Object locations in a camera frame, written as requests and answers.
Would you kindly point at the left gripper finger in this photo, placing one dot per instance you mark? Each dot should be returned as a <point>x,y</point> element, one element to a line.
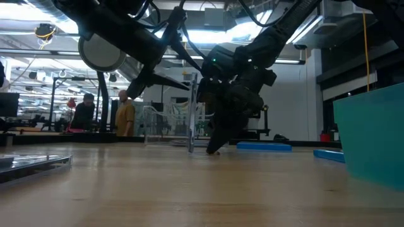
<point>167,82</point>

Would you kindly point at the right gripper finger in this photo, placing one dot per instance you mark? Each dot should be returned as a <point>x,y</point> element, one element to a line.
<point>224,135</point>

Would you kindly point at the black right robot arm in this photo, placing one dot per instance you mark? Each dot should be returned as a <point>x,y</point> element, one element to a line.
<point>277,34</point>

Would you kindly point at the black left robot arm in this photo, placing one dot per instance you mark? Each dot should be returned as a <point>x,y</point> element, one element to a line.
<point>120,31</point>

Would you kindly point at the person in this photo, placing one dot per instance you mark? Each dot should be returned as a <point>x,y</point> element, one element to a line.
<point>82,115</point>
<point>125,116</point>

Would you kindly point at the clear plastic bin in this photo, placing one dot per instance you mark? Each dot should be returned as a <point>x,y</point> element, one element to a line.
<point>158,126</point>

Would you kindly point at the black desk lamp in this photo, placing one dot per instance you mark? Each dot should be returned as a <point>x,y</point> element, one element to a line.
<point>101,53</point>

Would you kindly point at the small black object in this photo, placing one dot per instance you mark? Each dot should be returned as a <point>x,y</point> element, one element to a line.
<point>280,138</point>

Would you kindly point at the long ceiling light strip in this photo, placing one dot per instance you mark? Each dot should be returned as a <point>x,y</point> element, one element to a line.
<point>287,61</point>

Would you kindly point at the small red object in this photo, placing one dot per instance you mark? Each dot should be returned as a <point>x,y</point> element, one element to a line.
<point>71,103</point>

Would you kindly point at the red bucket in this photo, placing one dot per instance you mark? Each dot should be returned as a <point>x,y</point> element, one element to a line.
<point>325,137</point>

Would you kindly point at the black monitor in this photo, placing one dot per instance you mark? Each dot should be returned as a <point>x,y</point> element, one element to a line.
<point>9,104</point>

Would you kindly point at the teal plastic bin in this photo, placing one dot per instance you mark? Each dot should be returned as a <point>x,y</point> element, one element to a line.
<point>372,135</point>

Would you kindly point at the black tubular rig frame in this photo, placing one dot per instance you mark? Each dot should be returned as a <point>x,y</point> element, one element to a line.
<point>75,78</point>

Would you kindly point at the black aluminium table frame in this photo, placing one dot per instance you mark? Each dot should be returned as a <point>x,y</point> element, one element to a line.
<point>94,138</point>

